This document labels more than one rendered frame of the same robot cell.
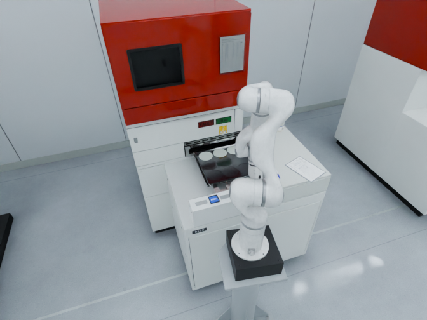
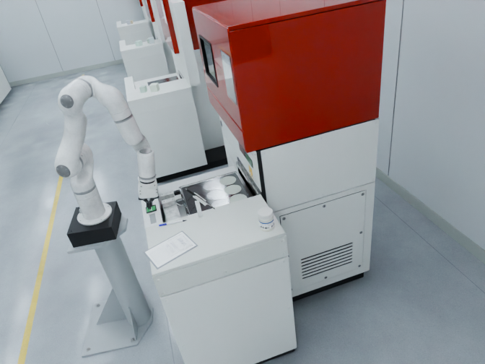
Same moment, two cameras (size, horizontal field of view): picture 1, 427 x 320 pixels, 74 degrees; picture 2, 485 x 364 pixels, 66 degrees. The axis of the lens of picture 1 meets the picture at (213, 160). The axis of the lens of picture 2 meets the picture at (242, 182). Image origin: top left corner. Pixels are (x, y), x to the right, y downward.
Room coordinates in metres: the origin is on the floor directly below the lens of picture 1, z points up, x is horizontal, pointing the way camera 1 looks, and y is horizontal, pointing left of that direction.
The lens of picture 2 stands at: (1.84, -1.87, 2.11)
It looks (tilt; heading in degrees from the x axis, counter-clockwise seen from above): 33 degrees down; 95
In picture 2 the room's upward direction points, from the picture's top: 9 degrees counter-clockwise
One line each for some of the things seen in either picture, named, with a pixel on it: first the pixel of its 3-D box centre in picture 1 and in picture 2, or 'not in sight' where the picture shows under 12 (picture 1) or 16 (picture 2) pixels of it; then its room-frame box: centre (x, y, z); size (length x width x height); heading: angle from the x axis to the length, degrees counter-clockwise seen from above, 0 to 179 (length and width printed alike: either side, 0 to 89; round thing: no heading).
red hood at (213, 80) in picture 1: (172, 50); (280, 59); (1.98, 0.26, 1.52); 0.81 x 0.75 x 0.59; 107
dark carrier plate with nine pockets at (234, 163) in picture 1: (225, 162); (215, 194); (1.52, -0.08, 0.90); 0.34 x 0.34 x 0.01; 17
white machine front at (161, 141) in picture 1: (189, 135); (239, 152); (1.68, 0.17, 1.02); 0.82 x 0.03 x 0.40; 107
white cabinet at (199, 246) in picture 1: (238, 215); (215, 269); (1.45, -0.19, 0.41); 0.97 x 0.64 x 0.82; 107
